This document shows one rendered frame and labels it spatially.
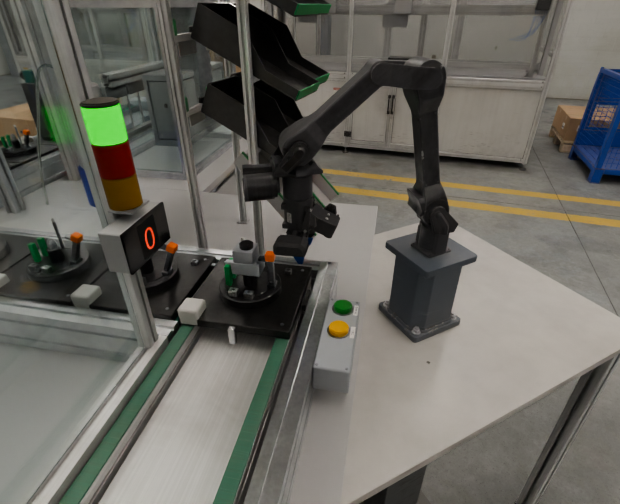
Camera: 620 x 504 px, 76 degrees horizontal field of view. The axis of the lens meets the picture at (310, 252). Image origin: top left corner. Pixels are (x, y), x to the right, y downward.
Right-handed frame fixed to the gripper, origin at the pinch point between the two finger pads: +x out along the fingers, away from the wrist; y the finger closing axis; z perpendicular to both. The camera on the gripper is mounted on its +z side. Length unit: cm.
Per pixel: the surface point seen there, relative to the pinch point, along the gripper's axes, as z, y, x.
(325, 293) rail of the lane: 4.9, 3.1, 13.4
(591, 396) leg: 75, 13, 46
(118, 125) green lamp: -20.6, -19.1, -29.8
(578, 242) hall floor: 164, 224, 114
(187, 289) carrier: -26.3, -2.6, 11.7
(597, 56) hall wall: 375, 811, 48
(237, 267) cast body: -13.5, -2.2, 4.5
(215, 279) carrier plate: -21.5, 2.4, 11.8
